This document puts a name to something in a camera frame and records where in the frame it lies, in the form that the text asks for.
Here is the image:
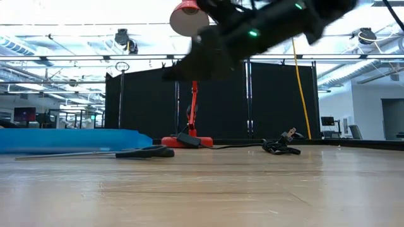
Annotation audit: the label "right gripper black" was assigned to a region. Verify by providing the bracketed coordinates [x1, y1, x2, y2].
[160, 24, 244, 81]

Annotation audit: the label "black-handled scissors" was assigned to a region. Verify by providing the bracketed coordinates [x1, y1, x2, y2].
[15, 144, 175, 161]

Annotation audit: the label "blue plastic supply box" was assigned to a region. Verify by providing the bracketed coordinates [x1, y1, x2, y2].
[0, 127, 154, 155]

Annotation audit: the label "red desk lamp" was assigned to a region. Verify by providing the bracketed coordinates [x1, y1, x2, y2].
[160, 0, 214, 149]

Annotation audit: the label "black partition screen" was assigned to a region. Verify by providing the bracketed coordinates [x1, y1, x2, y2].
[104, 61, 321, 140]

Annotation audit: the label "black ceiling fixture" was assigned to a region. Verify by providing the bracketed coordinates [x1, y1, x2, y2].
[114, 28, 139, 55]
[358, 27, 377, 45]

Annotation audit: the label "dark monitor with red screen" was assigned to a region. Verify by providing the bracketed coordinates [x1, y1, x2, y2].
[13, 107, 37, 123]

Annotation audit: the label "grey door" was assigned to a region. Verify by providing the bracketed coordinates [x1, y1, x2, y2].
[381, 98, 404, 141]

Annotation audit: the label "black lamp power cord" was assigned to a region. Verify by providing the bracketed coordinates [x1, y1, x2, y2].
[175, 127, 302, 156]

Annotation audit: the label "black ring-topped stand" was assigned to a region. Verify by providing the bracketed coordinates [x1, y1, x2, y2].
[114, 61, 131, 129]

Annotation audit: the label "yellow cable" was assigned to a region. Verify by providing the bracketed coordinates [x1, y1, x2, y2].
[290, 37, 312, 140]

